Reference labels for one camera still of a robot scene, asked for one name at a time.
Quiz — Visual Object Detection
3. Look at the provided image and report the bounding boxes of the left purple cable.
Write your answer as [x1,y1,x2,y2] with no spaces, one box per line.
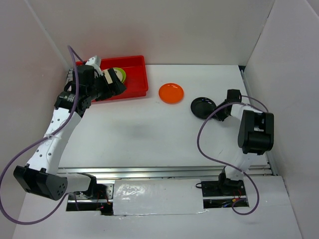
[0,45,82,225]

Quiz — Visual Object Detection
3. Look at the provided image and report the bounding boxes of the orange plate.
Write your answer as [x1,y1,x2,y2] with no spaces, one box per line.
[158,83,184,104]

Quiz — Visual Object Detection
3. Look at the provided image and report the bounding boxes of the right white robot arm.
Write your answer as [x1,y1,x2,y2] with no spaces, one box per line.
[214,89,274,196]

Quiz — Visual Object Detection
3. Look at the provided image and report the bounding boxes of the lime green plate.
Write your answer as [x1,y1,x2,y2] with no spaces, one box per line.
[114,67,126,83]

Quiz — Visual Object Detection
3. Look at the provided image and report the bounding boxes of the red plastic bin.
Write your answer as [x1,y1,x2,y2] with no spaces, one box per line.
[76,55,149,103]

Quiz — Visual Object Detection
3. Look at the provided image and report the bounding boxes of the cream floral plate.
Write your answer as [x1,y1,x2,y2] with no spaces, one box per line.
[102,68,117,84]

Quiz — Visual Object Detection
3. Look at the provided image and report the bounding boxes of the white foil cover panel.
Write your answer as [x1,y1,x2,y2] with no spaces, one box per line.
[113,179,204,216]

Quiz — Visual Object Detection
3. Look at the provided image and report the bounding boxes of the black plate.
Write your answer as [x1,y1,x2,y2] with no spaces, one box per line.
[190,97,217,120]

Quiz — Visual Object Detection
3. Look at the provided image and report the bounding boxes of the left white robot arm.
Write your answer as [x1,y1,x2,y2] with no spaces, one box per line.
[13,65,126,201]

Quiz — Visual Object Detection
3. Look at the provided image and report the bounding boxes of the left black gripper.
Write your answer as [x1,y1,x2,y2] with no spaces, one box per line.
[87,68,126,102]

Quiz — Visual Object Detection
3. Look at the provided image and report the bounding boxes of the aluminium front rail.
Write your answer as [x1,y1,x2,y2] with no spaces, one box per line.
[57,166,272,180]

